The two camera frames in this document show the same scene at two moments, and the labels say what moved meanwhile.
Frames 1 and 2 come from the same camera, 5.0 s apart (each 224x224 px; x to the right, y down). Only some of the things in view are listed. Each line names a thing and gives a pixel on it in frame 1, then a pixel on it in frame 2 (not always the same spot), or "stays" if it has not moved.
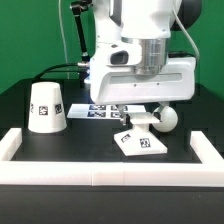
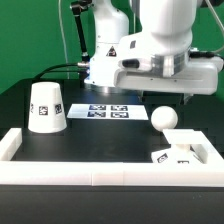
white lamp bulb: x=168 y=121 stays
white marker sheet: x=102 y=111 stays
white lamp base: x=140 y=140 → x=190 y=146
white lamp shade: x=46 y=110 stays
